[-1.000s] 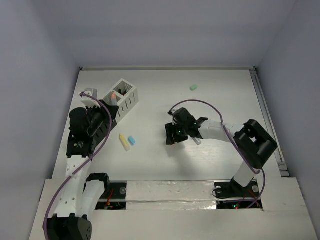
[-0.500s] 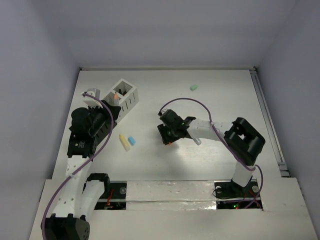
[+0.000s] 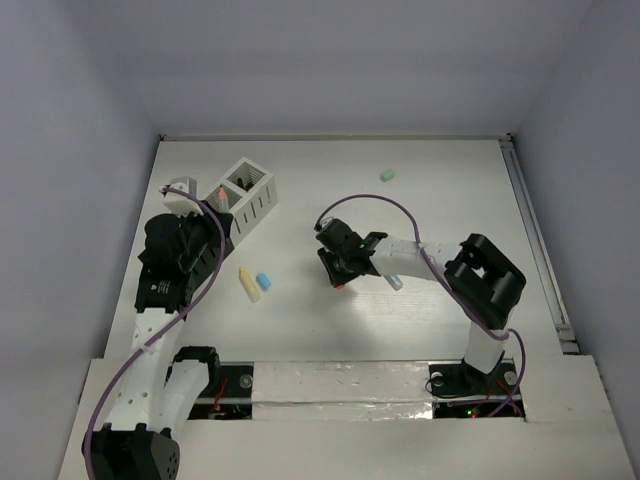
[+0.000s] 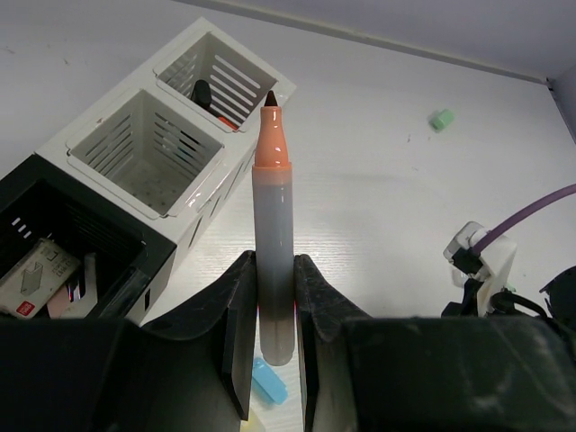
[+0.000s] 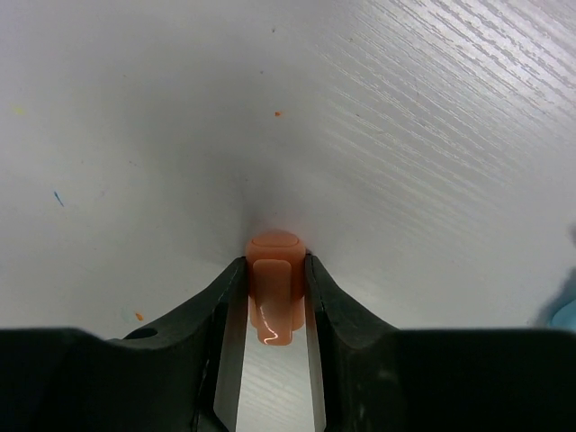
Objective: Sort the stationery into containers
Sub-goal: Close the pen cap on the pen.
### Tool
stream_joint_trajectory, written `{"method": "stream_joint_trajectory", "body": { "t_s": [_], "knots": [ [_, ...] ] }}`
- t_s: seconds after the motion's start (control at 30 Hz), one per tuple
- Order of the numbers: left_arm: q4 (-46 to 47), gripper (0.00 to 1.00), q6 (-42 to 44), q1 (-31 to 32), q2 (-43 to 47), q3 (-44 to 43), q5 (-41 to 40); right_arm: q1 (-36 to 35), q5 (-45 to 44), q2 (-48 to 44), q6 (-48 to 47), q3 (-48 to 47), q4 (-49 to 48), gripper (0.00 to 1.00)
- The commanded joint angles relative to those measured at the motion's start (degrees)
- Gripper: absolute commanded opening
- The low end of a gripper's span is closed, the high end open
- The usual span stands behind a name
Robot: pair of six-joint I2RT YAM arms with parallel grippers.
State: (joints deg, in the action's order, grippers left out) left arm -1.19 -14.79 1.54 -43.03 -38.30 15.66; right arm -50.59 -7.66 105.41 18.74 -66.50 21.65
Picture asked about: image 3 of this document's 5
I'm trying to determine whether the grey orange-tipped highlighter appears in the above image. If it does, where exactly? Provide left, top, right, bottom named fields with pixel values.
left=217, top=187, right=230, bottom=213

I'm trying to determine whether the green highlighter cap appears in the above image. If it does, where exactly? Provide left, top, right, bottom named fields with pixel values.
left=380, top=169, right=396, bottom=182

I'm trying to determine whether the blue highlighter cap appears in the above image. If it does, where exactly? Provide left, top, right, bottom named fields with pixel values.
left=256, top=272, right=272, bottom=291

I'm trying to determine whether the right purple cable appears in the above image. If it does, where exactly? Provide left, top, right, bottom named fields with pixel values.
left=314, top=194, right=526, bottom=417

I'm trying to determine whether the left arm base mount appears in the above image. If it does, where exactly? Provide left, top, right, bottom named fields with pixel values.
left=188, top=362, right=254, bottom=420

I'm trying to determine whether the yellow highlighter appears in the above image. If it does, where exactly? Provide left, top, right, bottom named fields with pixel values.
left=239, top=268, right=261, bottom=303

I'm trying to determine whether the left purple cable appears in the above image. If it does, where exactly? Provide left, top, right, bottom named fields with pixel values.
left=84, top=187, right=226, bottom=480

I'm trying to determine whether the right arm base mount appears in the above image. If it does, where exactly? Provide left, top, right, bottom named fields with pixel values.
left=425, top=361, right=525, bottom=419

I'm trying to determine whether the white slotted organizer box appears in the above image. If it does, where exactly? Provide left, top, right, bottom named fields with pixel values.
left=205, top=157, right=278, bottom=247

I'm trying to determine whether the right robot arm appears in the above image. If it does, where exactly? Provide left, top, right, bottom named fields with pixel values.
left=315, top=218, right=526, bottom=392

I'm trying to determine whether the black slotted organizer box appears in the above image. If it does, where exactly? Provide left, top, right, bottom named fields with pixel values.
left=185, top=238, right=234, bottom=303

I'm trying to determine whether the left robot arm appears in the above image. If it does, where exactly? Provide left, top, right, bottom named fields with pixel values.
left=82, top=207, right=234, bottom=479

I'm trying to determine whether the blue highlighter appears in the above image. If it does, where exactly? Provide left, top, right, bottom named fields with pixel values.
left=385, top=275, right=403, bottom=291

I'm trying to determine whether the purple cable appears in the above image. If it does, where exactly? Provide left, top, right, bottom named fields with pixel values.
left=314, top=194, right=526, bottom=417
left=84, top=187, right=226, bottom=480

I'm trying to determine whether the aluminium side rail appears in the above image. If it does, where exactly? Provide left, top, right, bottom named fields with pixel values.
left=499, top=136, right=581, bottom=355

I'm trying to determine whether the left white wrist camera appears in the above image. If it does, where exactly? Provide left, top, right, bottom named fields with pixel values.
left=159, top=176, right=202, bottom=217

